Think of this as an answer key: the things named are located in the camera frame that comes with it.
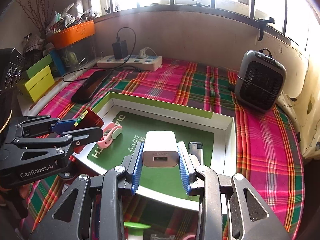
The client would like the black window latch hook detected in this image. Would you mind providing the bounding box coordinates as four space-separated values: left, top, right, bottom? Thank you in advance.
258 17 275 42

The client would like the pink white cable clip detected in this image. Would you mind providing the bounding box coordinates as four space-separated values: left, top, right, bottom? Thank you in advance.
97 122 123 149

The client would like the white USB wall charger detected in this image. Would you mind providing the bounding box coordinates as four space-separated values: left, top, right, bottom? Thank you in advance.
142 131 179 167

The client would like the green cardboard box tray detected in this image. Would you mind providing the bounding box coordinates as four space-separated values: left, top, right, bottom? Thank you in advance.
76 92 236 210

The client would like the red cap medicine bottle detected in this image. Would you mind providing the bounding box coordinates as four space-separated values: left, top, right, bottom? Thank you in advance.
71 108 104 154

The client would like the black smartphone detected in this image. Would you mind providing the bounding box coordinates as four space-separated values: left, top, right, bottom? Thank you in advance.
71 70 111 103

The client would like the green box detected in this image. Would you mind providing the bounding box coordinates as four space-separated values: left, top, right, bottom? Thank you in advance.
22 54 53 80

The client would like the black power adapter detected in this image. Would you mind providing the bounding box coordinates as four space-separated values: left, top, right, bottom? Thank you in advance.
112 40 129 60

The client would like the white power strip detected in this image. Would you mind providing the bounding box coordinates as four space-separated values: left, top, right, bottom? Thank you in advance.
97 55 163 71

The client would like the yellow box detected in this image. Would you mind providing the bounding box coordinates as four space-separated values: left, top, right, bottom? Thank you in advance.
18 65 55 102

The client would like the heart pattern curtain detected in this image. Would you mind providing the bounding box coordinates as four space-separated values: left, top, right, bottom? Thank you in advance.
276 31 319 161

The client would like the blue book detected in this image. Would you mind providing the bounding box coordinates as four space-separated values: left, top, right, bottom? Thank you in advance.
49 49 66 76

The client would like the orange plastic bin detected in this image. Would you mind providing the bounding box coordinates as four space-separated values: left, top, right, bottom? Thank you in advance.
47 21 95 50

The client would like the plaid pink green cloth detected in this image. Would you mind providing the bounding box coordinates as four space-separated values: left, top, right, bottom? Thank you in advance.
18 59 305 239

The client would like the grey desktop fan heater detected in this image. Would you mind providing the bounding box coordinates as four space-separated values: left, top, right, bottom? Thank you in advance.
234 50 286 112

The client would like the black charging cable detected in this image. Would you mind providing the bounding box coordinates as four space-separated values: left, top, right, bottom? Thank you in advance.
62 26 143 82

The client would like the white plug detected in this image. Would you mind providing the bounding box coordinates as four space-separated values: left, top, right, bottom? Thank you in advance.
137 47 157 59

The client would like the clear glass tank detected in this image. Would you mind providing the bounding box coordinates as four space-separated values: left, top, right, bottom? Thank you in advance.
57 36 96 72

